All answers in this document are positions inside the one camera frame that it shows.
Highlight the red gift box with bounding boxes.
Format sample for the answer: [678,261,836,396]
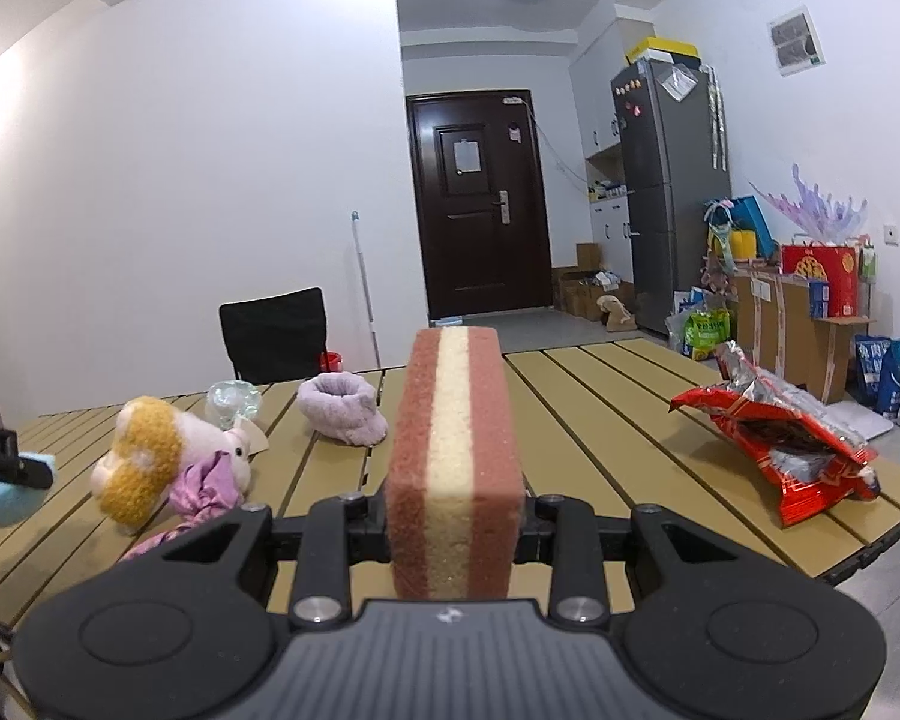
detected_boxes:
[781,240,862,318]

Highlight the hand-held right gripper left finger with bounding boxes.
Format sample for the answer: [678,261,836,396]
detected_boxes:
[150,495,389,629]

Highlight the large cardboard box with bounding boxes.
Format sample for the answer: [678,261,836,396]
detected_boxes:
[727,270,878,404]

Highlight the pink satin scrunchie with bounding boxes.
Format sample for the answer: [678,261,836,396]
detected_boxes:
[120,452,247,563]

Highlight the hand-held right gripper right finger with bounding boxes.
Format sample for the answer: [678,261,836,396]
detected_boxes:
[521,495,751,629]

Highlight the beige plush item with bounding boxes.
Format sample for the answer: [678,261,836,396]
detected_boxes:
[596,294,637,331]

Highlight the pink and cream sponge block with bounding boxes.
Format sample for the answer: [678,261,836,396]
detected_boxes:
[385,326,527,601]

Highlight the white bathroom scale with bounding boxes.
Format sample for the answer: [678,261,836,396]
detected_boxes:
[832,401,895,442]

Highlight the iridescent plastic film ball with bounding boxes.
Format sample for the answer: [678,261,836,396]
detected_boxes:
[207,381,262,432]

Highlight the black folding chair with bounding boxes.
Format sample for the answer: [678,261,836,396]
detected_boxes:
[219,286,329,385]

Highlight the white electrical panel box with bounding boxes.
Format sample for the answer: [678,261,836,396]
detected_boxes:
[767,6,826,77]

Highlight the white mop pole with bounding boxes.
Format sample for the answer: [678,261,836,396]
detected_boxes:
[347,210,382,370]

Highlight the blue pet food bag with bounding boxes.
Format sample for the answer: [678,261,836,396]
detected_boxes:
[853,335,900,421]

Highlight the tan slatted folding table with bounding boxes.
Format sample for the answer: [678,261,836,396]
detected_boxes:
[0,337,900,698]

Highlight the green plastic bag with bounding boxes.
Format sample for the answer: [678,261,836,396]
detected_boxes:
[681,307,730,361]

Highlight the small cardboard boxes pile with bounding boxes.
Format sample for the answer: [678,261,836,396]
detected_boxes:
[555,242,635,320]

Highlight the yellow flat box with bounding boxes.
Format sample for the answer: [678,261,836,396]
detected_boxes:
[625,36,701,67]

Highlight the red snack bag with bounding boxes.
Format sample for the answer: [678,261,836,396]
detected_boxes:
[669,340,881,527]

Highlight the white kitchen cabinet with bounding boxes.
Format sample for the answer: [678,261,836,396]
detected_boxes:
[568,4,635,286]

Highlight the pink and yellow plush toy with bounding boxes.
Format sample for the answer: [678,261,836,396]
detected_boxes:
[91,396,265,535]

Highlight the blue gift bag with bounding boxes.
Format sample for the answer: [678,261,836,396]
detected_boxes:
[720,196,770,256]

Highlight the purple decorative wings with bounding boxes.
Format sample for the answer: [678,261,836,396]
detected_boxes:
[748,163,869,245]

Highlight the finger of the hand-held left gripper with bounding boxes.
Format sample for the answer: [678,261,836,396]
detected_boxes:
[0,456,55,490]

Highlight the blue plush toy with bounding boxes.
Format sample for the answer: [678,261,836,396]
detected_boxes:
[0,452,59,526]

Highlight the purple fluffy sock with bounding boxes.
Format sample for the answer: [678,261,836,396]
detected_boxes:
[297,372,389,446]

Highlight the grey refrigerator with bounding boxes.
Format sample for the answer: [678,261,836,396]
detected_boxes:
[610,56,734,336]

